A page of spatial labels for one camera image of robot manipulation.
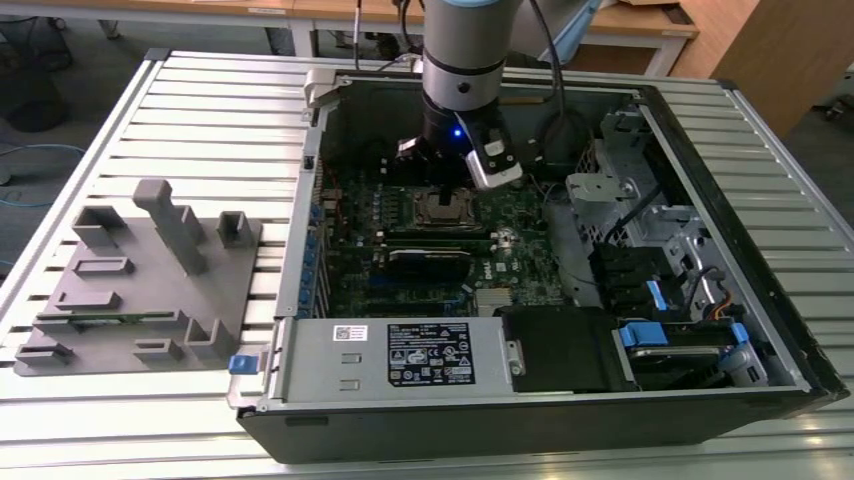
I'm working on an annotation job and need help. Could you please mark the silver CPU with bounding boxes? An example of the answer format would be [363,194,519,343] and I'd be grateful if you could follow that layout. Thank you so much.
[424,195,469,225]

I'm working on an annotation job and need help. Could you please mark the metal socket cover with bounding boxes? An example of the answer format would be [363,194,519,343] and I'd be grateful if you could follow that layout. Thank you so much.
[412,188,481,230]

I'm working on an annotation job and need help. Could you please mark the CPU socket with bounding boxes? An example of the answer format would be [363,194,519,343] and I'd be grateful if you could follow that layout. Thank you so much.
[407,185,487,235]

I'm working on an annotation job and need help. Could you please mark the green RAM stick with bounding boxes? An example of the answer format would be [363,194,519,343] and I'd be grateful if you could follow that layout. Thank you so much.
[383,238,492,251]
[65,310,180,327]

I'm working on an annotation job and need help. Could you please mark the silver metal disk bay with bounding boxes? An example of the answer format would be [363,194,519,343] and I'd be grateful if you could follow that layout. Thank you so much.
[563,110,712,306]

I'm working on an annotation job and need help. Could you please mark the green motherboard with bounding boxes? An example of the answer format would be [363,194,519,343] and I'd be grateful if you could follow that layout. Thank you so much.
[317,162,583,320]

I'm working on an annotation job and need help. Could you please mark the black graphics card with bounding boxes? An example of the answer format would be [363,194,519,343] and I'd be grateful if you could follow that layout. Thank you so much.
[385,248,472,289]

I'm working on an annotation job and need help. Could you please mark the silver chipset heatsink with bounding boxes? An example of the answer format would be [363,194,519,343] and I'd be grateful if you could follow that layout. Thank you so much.
[473,287,513,309]

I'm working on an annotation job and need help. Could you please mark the black plastic disk bay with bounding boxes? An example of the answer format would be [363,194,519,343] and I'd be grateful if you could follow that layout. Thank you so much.
[588,243,679,321]

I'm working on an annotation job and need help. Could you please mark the blue plastic clip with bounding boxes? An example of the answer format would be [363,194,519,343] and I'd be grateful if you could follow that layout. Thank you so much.
[643,278,670,310]

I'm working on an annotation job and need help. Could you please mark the wooden cabinet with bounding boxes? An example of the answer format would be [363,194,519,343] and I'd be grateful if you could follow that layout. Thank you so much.
[670,0,854,136]

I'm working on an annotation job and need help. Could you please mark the grey power supply unit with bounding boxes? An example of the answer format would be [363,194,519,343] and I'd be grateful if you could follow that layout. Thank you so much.
[263,316,528,401]

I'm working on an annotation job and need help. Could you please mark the grey parts rack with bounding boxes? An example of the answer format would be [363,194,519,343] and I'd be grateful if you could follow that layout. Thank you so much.
[10,178,265,377]

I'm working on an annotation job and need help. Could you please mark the hard disk in blue carrier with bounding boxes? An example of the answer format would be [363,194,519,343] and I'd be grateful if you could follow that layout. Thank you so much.
[612,319,759,391]

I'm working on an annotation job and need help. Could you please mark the office chair base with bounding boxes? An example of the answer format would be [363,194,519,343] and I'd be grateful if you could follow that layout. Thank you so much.
[810,69,854,121]

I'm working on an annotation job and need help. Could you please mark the black waste bin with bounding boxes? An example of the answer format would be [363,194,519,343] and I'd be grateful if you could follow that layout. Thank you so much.
[0,14,74,134]

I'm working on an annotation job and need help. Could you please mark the black PC case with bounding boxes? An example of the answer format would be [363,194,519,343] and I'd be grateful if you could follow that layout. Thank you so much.
[225,69,852,466]

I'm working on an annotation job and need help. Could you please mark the small grey wrist camera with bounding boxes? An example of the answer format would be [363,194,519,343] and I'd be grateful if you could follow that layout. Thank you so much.
[393,137,428,161]

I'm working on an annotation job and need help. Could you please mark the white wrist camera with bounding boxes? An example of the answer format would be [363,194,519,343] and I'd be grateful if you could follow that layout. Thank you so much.
[464,127,525,190]

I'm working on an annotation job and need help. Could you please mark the grey case handle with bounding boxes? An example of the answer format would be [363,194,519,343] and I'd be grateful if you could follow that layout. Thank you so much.
[303,69,348,109]

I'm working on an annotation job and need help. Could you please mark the black cable loop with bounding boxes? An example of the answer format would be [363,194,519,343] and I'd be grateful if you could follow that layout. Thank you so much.
[535,108,598,176]

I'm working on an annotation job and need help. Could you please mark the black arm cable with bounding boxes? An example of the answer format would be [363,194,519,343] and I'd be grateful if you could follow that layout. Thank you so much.
[527,0,568,166]

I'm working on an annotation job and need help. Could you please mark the long black cable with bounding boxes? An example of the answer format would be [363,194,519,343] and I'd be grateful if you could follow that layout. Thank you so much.
[603,169,666,246]

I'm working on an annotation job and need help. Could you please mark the wooden desk white frame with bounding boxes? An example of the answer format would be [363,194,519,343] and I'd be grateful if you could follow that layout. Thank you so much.
[0,0,700,76]

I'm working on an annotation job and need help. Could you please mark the blue floor cable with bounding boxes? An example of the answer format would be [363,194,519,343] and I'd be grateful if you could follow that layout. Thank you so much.
[0,143,88,209]

